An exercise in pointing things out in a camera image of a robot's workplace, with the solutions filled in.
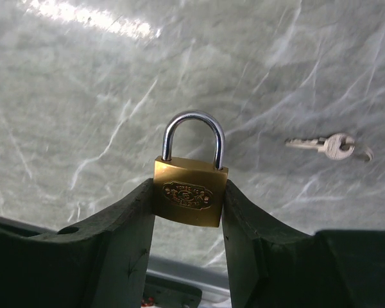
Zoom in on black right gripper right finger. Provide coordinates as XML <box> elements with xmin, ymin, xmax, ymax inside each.
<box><xmin>222</xmin><ymin>182</ymin><xmax>385</xmax><ymax>307</ymax></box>

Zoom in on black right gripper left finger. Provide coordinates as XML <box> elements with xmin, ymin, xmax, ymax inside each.
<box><xmin>0</xmin><ymin>179</ymin><xmax>155</xmax><ymax>307</ymax></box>

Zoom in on brass padlock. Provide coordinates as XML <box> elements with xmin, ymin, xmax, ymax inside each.
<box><xmin>152</xmin><ymin>110</ymin><xmax>228</xmax><ymax>228</ymax></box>

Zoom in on silver keys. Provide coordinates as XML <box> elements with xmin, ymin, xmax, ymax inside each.
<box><xmin>285</xmin><ymin>133</ymin><xmax>374</xmax><ymax>162</ymax></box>

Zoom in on aluminium frame rail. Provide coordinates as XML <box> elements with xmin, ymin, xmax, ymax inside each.
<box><xmin>141</xmin><ymin>257</ymin><xmax>232</xmax><ymax>308</ymax></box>

